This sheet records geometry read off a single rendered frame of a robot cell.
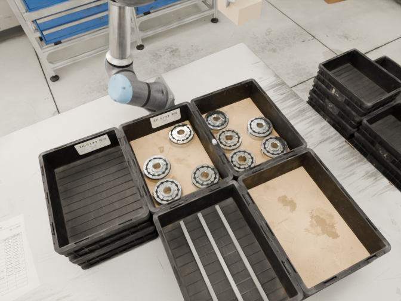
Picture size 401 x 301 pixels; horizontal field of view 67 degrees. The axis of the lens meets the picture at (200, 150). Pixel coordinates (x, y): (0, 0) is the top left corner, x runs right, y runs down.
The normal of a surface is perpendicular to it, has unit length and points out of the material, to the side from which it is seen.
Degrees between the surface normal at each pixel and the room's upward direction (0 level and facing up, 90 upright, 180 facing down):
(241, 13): 90
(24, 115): 0
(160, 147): 0
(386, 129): 0
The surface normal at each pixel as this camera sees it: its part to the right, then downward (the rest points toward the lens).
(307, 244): -0.04, -0.57
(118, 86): -0.65, 0.03
